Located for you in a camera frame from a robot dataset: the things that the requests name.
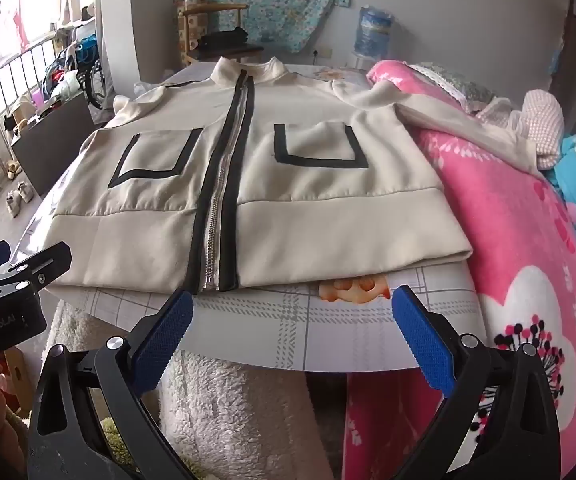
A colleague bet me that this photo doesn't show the black cloth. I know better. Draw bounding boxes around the black cloth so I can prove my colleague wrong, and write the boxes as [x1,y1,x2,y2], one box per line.
[195,26,251,52]

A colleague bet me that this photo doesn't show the grey lace-trimmed pillow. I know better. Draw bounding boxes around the grey lace-trimmed pillow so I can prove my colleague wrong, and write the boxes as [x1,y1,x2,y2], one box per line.
[408,61,496,111]

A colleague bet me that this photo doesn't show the wheelchair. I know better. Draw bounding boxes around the wheelchair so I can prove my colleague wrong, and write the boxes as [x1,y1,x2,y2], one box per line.
[75,35,109,111]

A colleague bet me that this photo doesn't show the blue water bottle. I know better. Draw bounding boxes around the blue water bottle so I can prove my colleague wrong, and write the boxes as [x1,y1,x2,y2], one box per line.
[354,6,395,61]

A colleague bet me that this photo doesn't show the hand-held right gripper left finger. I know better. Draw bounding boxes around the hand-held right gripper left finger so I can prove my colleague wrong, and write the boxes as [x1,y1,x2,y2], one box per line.
[28,289,196,480]

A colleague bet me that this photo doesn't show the pink floral blanket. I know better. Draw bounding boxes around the pink floral blanket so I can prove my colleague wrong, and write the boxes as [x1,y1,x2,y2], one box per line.
[345,60,576,480]

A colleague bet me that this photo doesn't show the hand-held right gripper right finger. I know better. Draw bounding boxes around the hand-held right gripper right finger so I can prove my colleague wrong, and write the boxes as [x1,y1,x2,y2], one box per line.
[390,285,561,480]

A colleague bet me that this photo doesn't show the teal floral wall cloth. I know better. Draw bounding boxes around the teal floral wall cloth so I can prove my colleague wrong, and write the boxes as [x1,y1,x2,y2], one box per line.
[174,0,355,55]

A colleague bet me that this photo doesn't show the hanging red garment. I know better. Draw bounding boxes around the hanging red garment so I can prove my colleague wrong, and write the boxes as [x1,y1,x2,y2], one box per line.
[12,7,31,47]

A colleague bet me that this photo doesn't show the pink checked cloth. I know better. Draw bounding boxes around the pink checked cloth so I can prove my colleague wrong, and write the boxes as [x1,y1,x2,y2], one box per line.
[510,89,565,170]

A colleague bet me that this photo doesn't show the black table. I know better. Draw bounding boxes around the black table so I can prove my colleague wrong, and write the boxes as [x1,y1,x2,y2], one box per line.
[10,92,96,196]

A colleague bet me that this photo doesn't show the pile of clothes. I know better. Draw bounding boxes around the pile of clothes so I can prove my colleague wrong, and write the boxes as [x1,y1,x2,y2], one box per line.
[42,52,81,102]

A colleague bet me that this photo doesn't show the cream zip jacket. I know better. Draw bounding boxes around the cream zip jacket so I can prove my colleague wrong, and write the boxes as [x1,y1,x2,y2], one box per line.
[50,56,544,293]

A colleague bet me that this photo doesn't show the wooden chair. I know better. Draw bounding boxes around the wooden chair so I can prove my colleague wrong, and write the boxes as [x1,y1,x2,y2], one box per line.
[176,0,265,67]

